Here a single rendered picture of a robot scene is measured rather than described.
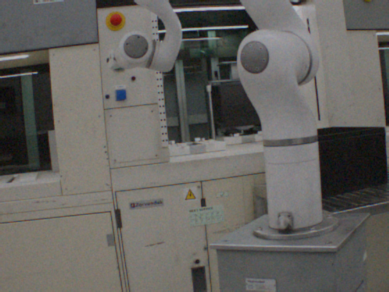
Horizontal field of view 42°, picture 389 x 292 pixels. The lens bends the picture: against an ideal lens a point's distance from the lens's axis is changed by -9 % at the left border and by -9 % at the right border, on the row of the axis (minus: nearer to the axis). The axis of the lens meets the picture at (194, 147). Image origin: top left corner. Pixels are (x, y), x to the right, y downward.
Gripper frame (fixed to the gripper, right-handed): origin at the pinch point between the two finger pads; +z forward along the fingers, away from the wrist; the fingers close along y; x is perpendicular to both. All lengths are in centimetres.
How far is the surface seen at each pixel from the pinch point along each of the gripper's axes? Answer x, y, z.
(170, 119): -21, 32, 101
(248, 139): -32, 55, 54
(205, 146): -31, 31, 32
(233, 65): 0, 54, 63
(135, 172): -35.2, 2.1, 12.4
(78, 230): -52, -19, 12
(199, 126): -26, 46, 102
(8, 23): 17.8, -35.8, 11.6
